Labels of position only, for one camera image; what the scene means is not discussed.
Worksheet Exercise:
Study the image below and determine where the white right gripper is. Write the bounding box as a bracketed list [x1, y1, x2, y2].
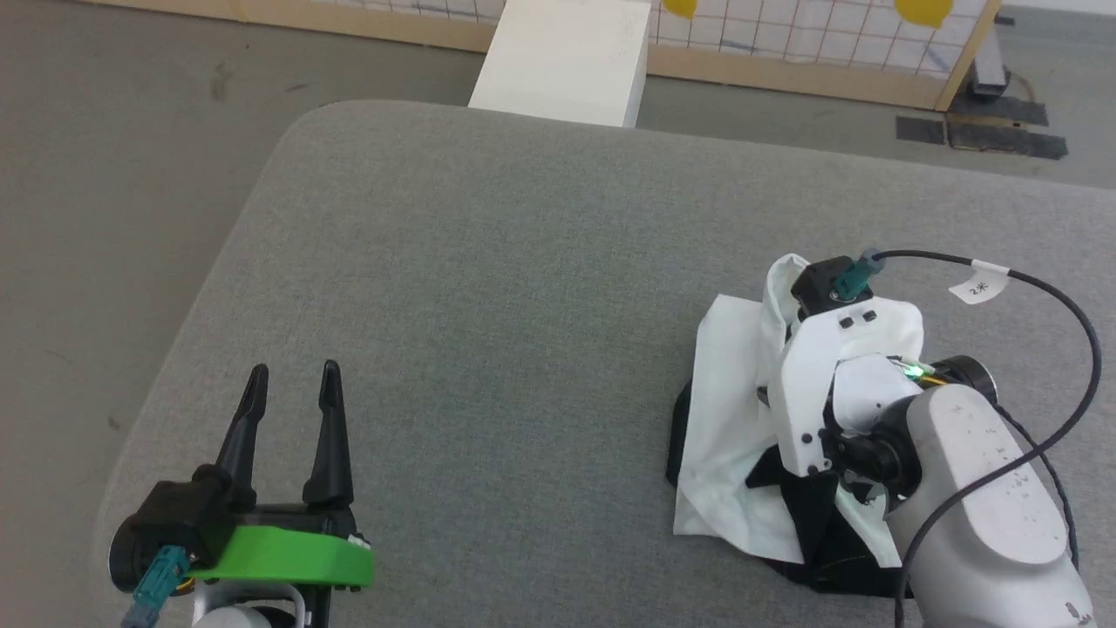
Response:
[755, 296, 925, 477]

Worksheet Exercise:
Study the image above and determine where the white cable label tag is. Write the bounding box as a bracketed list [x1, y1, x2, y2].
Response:
[949, 259, 1013, 306]

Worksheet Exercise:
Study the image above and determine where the white rectangular box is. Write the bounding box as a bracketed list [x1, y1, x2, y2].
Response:
[467, 0, 651, 130]

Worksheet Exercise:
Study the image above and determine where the metal partition foot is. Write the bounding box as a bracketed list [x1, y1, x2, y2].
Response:
[970, 12, 1014, 99]

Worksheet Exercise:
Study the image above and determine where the black and white shirt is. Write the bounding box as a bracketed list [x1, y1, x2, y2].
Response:
[666, 252, 927, 599]

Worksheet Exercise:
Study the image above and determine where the grey fabric sofa seat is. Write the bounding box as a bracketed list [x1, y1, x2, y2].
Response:
[87, 98, 1116, 628]

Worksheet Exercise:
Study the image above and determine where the lemon print partition screen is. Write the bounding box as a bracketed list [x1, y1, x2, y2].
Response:
[83, 0, 1005, 112]

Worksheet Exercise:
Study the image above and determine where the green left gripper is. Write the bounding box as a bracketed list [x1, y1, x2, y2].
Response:
[108, 358, 377, 596]

